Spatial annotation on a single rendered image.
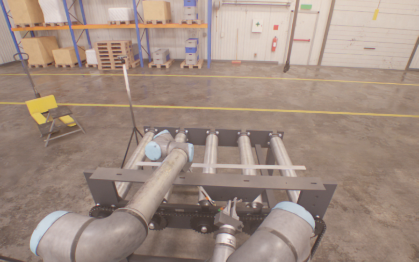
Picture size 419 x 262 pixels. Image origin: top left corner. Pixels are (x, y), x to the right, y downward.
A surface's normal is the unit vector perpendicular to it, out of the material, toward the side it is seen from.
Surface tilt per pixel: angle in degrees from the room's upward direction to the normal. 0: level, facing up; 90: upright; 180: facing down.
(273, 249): 21
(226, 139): 90
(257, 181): 0
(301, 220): 26
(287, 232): 16
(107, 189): 90
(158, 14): 90
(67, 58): 90
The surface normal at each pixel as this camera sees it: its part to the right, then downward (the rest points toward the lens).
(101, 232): 0.25, -0.70
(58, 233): -0.07, -0.58
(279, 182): 0.01, -0.87
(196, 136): -0.06, 0.49
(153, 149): -0.26, 0.26
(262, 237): -0.43, -0.85
